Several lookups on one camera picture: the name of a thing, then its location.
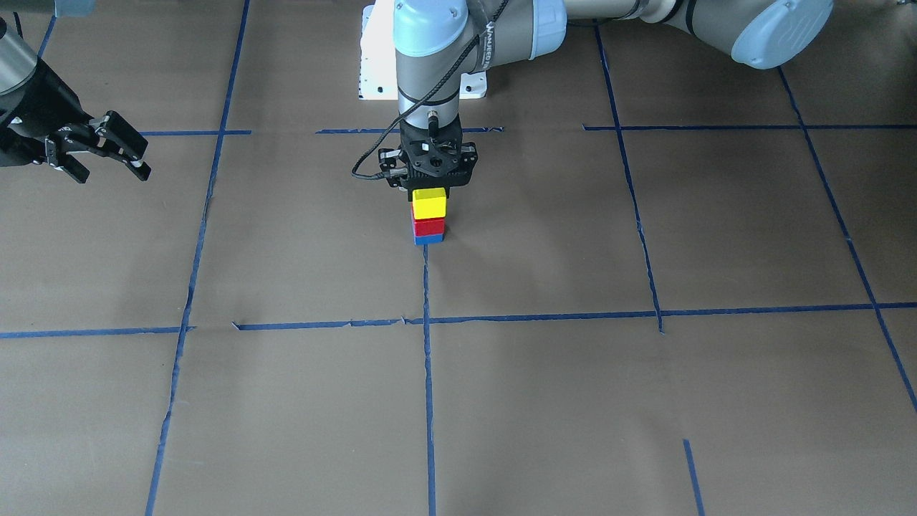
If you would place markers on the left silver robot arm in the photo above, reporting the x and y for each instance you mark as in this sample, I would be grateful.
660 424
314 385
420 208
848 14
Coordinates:
760 34

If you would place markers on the blue cube block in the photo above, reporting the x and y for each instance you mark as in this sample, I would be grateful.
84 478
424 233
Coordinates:
434 238

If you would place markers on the red cube block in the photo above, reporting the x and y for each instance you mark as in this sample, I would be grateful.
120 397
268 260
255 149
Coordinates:
428 226

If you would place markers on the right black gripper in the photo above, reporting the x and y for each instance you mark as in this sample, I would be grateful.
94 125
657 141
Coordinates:
30 107

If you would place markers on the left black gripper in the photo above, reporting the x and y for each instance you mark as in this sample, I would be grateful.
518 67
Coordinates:
391 159

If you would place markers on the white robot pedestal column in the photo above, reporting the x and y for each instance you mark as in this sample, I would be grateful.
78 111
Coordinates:
420 51

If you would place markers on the yellow cube block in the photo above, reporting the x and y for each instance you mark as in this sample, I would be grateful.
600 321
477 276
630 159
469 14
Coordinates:
429 203

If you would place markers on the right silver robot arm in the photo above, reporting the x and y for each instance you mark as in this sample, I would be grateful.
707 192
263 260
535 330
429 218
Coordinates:
18 63

